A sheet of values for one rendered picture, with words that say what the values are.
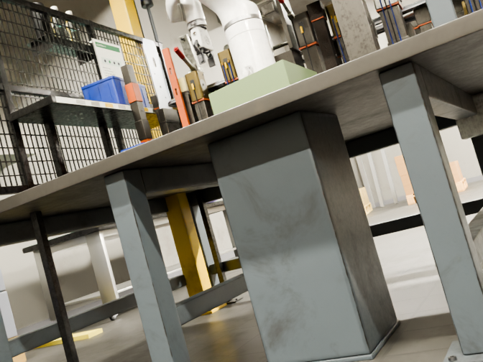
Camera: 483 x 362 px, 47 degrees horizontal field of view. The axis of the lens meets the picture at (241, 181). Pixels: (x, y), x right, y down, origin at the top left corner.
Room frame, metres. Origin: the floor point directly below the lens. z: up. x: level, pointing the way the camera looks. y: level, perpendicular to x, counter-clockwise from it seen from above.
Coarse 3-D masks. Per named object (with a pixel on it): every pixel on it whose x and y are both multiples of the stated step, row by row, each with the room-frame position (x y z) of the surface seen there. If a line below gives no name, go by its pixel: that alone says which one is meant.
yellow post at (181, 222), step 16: (112, 0) 3.05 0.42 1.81; (128, 0) 3.06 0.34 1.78; (128, 16) 3.03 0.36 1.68; (128, 32) 3.03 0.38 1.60; (128, 48) 3.05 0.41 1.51; (144, 64) 3.05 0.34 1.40; (144, 80) 3.03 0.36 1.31; (176, 208) 3.03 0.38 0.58; (176, 224) 3.04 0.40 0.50; (192, 224) 3.09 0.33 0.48; (176, 240) 3.05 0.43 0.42; (192, 240) 3.05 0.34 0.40; (192, 256) 3.03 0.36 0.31; (192, 272) 3.04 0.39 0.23; (192, 288) 3.05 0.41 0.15; (224, 304) 3.11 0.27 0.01
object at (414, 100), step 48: (432, 96) 1.32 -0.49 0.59; (480, 96) 2.23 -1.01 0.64; (384, 144) 2.70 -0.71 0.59; (432, 144) 1.21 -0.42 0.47; (480, 144) 2.51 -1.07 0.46; (144, 192) 1.68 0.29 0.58; (192, 192) 3.24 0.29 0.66; (432, 192) 1.23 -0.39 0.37; (0, 240) 2.11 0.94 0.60; (144, 240) 1.63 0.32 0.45; (432, 240) 1.24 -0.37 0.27; (480, 240) 1.45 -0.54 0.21; (144, 288) 1.63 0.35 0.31; (240, 288) 2.03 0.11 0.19; (480, 288) 1.21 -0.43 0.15; (0, 336) 2.02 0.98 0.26; (48, 336) 2.21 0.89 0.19; (480, 336) 1.22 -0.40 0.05
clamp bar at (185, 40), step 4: (184, 36) 2.23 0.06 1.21; (188, 36) 2.24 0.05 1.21; (180, 40) 2.24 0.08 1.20; (184, 40) 2.23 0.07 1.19; (188, 40) 2.23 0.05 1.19; (184, 44) 2.24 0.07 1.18; (188, 44) 2.23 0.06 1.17; (184, 48) 2.24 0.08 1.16; (188, 48) 2.24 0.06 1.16; (192, 48) 2.25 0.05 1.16; (184, 52) 2.25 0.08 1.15; (188, 52) 2.24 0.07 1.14; (192, 52) 2.24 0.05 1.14; (188, 56) 2.25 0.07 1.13; (192, 56) 2.24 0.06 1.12; (192, 60) 2.25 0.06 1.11; (196, 60) 2.25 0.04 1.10; (196, 64) 2.25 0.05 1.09; (196, 68) 2.25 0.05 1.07
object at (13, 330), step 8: (0, 272) 3.13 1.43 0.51; (0, 280) 3.12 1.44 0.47; (0, 288) 3.11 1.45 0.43; (0, 296) 3.10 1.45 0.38; (0, 304) 3.09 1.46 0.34; (8, 304) 3.13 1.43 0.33; (8, 312) 3.12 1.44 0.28; (8, 320) 3.11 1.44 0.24; (8, 328) 3.10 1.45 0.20; (8, 336) 3.09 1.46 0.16; (16, 336) 3.14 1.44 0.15; (16, 360) 3.09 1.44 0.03; (24, 360) 3.13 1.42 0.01
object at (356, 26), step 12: (336, 0) 1.78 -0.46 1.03; (348, 0) 1.77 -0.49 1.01; (360, 0) 1.75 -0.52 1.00; (336, 12) 1.79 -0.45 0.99; (348, 12) 1.77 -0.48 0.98; (360, 12) 1.76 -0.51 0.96; (348, 24) 1.78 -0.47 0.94; (360, 24) 1.76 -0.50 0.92; (348, 36) 1.78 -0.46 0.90; (360, 36) 1.77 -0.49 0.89; (372, 36) 1.75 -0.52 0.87; (348, 48) 1.79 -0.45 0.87; (360, 48) 1.77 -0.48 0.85; (372, 48) 1.76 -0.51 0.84
